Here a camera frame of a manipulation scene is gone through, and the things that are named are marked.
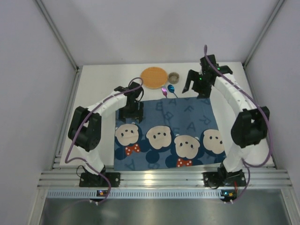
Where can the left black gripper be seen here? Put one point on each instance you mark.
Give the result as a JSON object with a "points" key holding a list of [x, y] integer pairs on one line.
{"points": [[131, 114]]}

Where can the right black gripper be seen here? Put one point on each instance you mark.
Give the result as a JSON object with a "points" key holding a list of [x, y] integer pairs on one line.
{"points": [[198, 82]]}

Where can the left aluminium frame post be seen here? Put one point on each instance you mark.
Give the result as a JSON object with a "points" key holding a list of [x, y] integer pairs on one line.
{"points": [[42, 8]]}

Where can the right aluminium frame post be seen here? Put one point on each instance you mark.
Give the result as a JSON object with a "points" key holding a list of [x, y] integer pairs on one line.
{"points": [[263, 31]]}

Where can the iridescent purple fork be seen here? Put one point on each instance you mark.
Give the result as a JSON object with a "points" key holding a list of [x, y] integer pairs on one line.
{"points": [[164, 91]]}

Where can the blue cartoon placemat cloth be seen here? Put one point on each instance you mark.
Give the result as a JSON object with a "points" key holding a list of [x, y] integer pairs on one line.
{"points": [[173, 133]]}

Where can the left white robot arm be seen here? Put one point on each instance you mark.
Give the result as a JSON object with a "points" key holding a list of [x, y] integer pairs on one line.
{"points": [[85, 127]]}

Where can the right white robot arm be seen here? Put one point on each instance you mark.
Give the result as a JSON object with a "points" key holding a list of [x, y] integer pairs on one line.
{"points": [[251, 123]]}

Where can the aluminium frame post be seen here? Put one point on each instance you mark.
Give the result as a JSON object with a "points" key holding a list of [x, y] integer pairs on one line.
{"points": [[263, 31], [42, 8]]}

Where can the orange woven round plate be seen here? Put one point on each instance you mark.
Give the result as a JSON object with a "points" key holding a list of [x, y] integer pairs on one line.
{"points": [[154, 77]]}

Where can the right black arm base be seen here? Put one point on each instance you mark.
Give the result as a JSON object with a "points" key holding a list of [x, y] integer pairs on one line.
{"points": [[223, 178]]}

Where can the small brown woven cup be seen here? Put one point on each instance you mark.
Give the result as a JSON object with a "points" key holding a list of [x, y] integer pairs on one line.
{"points": [[173, 78]]}

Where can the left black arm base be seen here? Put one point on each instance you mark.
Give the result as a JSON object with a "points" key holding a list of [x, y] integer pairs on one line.
{"points": [[89, 180]]}

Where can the slotted grey cable duct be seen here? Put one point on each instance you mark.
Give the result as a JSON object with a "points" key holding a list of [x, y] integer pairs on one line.
{"points": [[141, 194]]}

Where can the shiny blue spoon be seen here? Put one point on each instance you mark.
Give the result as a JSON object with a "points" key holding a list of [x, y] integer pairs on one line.
{"points": [[171, 89]]}

